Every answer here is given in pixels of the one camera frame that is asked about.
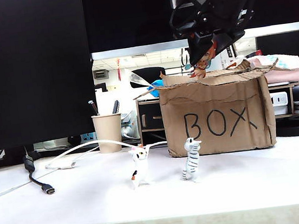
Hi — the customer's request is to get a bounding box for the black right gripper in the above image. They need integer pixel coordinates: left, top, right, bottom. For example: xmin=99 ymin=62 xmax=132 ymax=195
xmin=181 ymin=0 xmax=261 ymax=67

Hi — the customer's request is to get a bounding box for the pink-haired anime girl doll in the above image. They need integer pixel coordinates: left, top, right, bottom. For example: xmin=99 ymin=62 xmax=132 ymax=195
xmin=184 ymin=40 xmax=223 ymax=81

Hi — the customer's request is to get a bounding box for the cardboard box marked BOX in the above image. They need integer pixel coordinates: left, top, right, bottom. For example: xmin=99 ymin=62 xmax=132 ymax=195
xmin=129 ymin=55 xmax=290 ymax=164

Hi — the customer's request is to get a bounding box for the blue rubber glove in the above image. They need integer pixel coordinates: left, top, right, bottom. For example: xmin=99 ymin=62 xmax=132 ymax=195
xmin=145 ymin=79 xmax=167 ymax=99

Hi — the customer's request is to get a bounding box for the dark background monitor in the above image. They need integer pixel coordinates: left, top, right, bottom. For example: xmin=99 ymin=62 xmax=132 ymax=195
xmin=254 ymin=30 xmax=299 ymax=87

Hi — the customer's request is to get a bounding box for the black office chair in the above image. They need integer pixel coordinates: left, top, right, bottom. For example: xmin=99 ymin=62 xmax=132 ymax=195
xmin=127 ymin=65 xmax=167 ymax=90

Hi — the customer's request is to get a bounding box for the pink tissue pack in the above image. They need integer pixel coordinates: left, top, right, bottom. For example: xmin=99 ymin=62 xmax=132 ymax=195
xmin=246 ymin=50 xmax=299 ymax=88

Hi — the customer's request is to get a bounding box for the clear plastic wrapper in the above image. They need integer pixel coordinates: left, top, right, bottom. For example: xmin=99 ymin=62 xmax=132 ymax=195
xmin=128 ymin=68 xmax=153 ymax=91

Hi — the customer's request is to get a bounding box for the white power strip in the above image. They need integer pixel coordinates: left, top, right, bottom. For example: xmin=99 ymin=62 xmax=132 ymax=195
xmin=269 ymin=91 xmax=290 ymax=117

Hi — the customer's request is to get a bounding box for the black monitor with silver bezel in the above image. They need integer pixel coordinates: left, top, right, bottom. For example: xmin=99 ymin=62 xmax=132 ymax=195
xmin=82 ymin=0 xmax=299 ymax=62

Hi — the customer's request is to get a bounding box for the wooden black drawer organizer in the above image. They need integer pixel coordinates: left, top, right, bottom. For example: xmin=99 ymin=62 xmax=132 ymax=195
xmin=135 ymin=97 xmax=167 ymax=147

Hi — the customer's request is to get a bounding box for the red hanging ornament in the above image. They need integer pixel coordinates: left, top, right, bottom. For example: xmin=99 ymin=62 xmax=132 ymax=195
xmin=115 ymin=58 xmax=123 ymax=81

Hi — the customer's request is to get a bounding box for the black flat marker pen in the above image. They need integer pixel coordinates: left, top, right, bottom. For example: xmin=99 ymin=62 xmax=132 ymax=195
xmin=110 ymin=99 xmax=121 ymax=115

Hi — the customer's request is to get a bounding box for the grey striped cat figurine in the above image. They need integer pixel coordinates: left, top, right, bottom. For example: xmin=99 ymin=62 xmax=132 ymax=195
xmin=176 ymin=136 xmax=207 ymax=185

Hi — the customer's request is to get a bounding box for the black round stand base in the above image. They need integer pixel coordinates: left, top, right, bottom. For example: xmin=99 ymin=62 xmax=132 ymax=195
xmin=275 ymin=118 xmax=299 ymax=139

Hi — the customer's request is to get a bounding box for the black pen with silver tip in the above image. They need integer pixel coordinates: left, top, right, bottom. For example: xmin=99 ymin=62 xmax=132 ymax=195
xmin=88 ymin=99 xmax=100 ymax=118

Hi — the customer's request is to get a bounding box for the brown paper cup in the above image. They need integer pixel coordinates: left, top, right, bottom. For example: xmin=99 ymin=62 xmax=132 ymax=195
xmin=90 ymin=112 xmax=126 ymax=156

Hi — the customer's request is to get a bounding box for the white calico cat figurine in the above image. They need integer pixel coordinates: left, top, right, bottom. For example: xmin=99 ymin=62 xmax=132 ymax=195
xmin=126 ymin=143 xmax=154 ymax=190

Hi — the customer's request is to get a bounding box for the large black monitor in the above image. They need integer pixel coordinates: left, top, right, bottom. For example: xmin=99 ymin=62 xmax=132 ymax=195
xmin=0 ymin=0 xmax=101 ymax=152

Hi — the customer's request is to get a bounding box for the silver monitor stand base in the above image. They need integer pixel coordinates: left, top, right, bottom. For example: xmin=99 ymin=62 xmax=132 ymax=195
xmin=32 ymin=135 xmax=85 ymax=153

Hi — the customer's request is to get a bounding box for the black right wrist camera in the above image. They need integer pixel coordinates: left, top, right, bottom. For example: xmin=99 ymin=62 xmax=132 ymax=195
xmin=166 ymin=0 xmax=216 ymax=41

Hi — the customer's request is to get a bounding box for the white adapter with cable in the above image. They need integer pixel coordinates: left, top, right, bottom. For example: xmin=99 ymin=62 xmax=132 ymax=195
xmin=43 ymin=131 xmax=170 ymax=172

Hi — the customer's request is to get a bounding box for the black HDMI cable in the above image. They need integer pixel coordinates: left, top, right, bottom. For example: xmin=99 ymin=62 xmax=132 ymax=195
xmin=21 ymin=149 xmax=57 ymax=199

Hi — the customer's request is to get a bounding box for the thin white cable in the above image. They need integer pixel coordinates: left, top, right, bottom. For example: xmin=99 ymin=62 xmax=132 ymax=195
xmin=0 ymin=167 xmax=57 ymax=201

